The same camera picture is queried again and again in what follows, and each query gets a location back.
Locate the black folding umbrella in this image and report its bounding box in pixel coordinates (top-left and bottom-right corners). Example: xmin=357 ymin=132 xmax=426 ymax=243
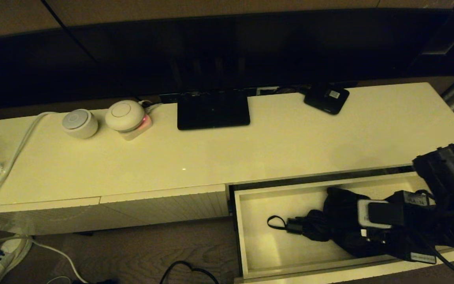
xmin=267 ymin=187 xmax=413 ymax=259

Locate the white ribbed pull-out drawer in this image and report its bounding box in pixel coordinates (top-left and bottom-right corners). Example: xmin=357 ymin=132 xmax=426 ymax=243
xmin=229 ymin=171 xmax=454 ymax=284

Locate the white TV cabinet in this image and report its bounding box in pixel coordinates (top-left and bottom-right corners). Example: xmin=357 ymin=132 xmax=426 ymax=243
xmin=0 ymin=82 xmax=454 ymax=236

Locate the black set-top box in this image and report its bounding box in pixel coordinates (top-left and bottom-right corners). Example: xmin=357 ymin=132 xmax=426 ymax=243
xmin=303 ymin=84 xmax=350 ymax=116

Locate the dark cabinet with grey bar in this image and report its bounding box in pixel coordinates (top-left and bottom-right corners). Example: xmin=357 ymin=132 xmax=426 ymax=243
xmin=410 ymin=0 xmax=454 ymax=78

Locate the black flat television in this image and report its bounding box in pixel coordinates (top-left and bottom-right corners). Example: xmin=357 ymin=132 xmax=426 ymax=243
xmin=0 ymin=8 xmax=454 ymax=109

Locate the white power strip red light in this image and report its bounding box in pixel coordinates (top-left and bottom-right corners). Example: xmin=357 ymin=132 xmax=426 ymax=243
xmin=118 ymin=101 xmax=163 ymax=142

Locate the white dome-shaped device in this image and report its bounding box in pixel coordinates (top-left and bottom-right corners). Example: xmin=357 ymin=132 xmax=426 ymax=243
xmin=105 ymin=100 xmax=146 ymax=133

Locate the white speaker with grey top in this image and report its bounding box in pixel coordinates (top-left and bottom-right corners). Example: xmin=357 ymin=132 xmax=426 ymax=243
xmin=61 ymin=109 xmax=99 ymax=139

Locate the white curved cabinet front panel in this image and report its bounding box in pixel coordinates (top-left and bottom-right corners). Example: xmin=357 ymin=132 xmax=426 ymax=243
xmin=0 ymin=197 xmax=102 ymax=236

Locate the white sneaker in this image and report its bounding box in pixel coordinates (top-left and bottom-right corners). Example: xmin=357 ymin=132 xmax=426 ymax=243
xmin=0 ymin=236 xmax=33 ymax=284

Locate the white wrist camera black mount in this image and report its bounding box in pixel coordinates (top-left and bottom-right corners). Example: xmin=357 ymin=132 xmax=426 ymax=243
xmin=357 ymin=199 xmax=406 ymax=230

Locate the black TV base plate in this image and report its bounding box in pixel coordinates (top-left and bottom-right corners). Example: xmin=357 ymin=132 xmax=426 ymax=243
xmin=177 ymin=91 xmax=251 ymax=131

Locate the thin black floor cable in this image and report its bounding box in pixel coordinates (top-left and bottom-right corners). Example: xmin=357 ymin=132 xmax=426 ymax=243
xmin=159 ymin=260 xmax=220 ymax=284

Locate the thick white power cable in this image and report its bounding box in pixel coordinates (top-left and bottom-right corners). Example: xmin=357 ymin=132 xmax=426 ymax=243
xmin=0 ymin=112 xmax=90 ymax=284

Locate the thin black wall cable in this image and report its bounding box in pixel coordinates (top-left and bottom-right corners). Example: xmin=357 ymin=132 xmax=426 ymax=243
xmin=41 ymin=0 xmax=70 ymax=29

